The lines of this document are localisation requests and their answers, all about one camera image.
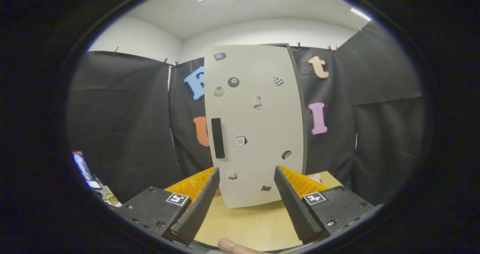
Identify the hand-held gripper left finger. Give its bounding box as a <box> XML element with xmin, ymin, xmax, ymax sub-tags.
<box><xmin>120</xmin><ymin>166</ymin><xmax>221</xmax><ymax>246</ymax></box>

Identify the light grey shoe cabinet door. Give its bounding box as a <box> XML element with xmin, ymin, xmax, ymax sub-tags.
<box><xmin>203</xmin><ymin>44</ymin><xmax>305</xmax><ymax>209</ymax></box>

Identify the small ceiling light panel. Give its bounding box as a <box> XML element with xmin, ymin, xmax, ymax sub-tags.
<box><xmin>350</xmin><ymin>8</ymin><xmax>372</xmax><ymax>22</ymax></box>

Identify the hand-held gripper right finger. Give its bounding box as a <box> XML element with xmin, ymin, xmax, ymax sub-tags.
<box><xmin>274</xmin><ymin>165</ymin><xmax>384</xmax><ymax>245</ymax></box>

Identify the black door handle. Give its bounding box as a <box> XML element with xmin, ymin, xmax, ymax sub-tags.
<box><xmin>211</xmin><ymin>117</ymin><xmax>226</xmax><ymax>159</ymax></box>

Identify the grey shoe cabinet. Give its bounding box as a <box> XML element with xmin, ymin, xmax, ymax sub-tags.
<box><xmin>262</xmin><ymin>42</ymin><xmax>309</xmax><ymax>176</ymax></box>

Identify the black backdrop cloth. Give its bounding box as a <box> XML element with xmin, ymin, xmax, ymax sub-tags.
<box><xmin>67</xmin><ymin>21</ymin><xmax>424</xmax><ymax>204</ymax></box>

